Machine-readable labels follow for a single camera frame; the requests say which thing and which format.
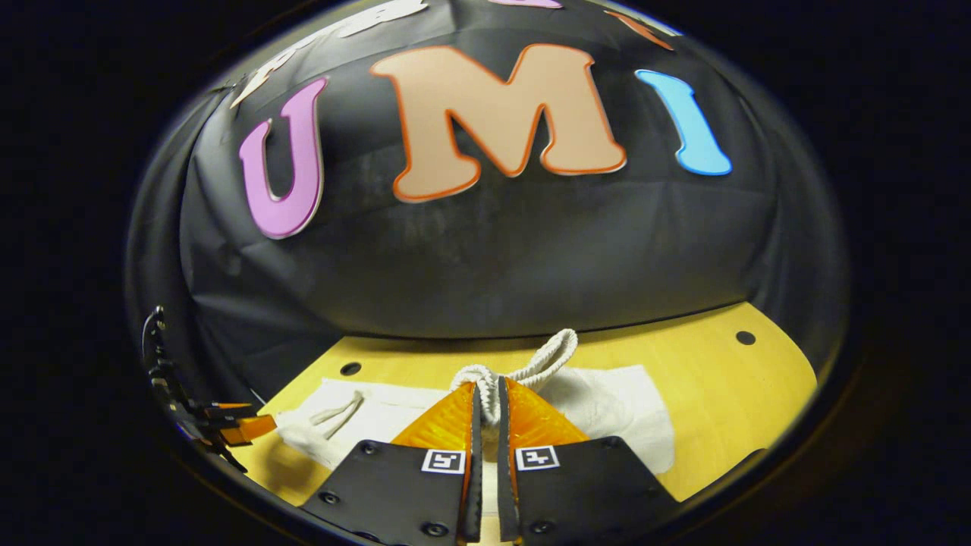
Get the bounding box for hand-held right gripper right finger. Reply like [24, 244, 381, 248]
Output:
[496, 375, 680, 545]

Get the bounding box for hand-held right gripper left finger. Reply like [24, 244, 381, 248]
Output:
[300, 381, 485, 545]

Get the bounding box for white jeans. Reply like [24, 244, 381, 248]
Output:
[275, 328, 677, 479]

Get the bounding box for black backdrop cloth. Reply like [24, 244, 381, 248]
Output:
[127, 0, 852, 425]

